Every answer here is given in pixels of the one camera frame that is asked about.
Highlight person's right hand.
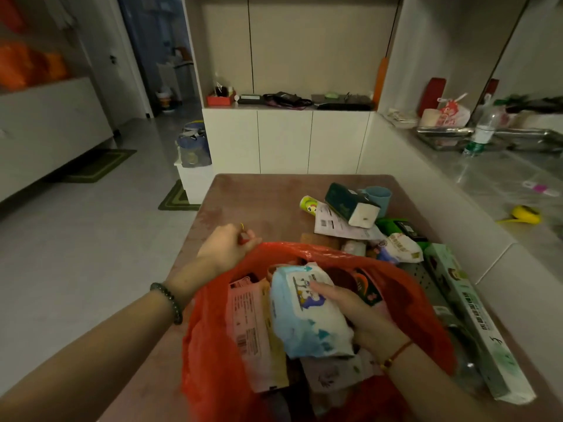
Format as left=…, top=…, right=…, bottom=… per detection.
left=309, top=281, right=413, bottom=362

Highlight person's left hand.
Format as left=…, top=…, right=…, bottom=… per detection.
left=194, top=223, right=263, bottom=283

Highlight blue wet wipes packet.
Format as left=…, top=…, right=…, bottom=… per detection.
left=269, top=262, right=356, bottom=360

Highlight person's left forearm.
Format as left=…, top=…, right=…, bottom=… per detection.
left=0, top=259, right=216, bottom=422

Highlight person's right forearm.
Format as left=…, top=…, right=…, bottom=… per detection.
left=380, top=340, right=498, bottom=422

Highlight dark orange-print packet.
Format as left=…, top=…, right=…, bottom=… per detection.
left=351, top=268, right=384, bottom=307

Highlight small white jar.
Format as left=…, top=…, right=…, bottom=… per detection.
left=341, top=239, right=368, bottom=258

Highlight white paper receipt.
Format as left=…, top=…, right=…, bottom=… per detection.
left=314, top=202, right=385, bottom=241

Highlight yellow green can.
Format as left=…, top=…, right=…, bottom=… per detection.
left=299, top=195, right=325, bottom=217

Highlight white patterned packet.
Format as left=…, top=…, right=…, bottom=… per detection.
left=300, top=350, right=374, bottom=395

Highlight small green striped mat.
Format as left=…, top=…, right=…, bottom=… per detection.
left=158, top=179, right=201, bottom=212

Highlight white snack packet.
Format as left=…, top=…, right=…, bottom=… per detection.
left=377, top=233, right=424, bottom=265

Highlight pink printed packet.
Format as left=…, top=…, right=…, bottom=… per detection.
left=226, top=277, right=290, bottom=394

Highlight dark green tissue pack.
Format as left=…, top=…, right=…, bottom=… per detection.
left=325, top=183, right=381, bottom=228

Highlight grey dotted packet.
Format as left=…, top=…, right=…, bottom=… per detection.
left=402, top=262, right=447, bottom=314

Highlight green black box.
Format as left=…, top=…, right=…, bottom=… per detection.
left=375, top=217, right=426, bottom=243

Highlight blue plastic cup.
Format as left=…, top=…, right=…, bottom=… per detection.
left=357, top=186, right=392, bottom=219

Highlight white low cabinet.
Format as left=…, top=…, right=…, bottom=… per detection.
left=202, top=106, right=375, bottom=176

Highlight blue waste bin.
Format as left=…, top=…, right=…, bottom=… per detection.
left=176, top=120, right=213, bottom=168

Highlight long green white box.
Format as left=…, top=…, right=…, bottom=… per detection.
left=423, top=243, right=537, bottom=406

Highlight black flat tray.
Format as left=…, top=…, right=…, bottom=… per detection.
left=311, top=94, right=374, bottom=111

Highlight large green door mat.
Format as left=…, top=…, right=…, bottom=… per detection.
left=52, top=149, right=137, bottom=184

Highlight yellow tape measure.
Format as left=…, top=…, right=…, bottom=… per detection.
left=496, top=205, right=542, bottom=226

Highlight red white plastic bag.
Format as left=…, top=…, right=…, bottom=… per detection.
left=437, top=93, right=472, bottom=128

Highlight clear bottle green label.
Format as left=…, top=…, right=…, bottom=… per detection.
left=462, top=105, right=503, bottom=157

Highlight red board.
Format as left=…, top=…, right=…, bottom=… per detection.
left=417, top=77, right=447, bottom=118

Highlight white long sideboard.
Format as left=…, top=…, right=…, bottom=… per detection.
left=0, top=76, right=116, bottom=203

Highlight metal dish rack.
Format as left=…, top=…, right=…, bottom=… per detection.
left=415, top=126, right=563, bottom=153

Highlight pink white small tool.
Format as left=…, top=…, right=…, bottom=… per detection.
left=522, top=180, right=561, bottom=198

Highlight orange bags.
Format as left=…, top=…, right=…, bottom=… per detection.
left=0, top=40, right=69, bottom=92

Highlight red string bracelet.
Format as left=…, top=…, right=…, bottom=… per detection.
left=380, top=339, right=415, bottom=370

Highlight dark bead bracelet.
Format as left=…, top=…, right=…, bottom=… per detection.
left=150, top=282, right=184, bottom=326

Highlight tangle of black cables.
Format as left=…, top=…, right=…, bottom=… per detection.
left=262, top=91, right=314, bottom=111

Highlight orange flat handle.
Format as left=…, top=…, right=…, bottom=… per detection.
left=372, top=57, right=390, bottom=108

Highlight black hanging cable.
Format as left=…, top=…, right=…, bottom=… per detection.
left=385, top=0, right=404, bottom=58

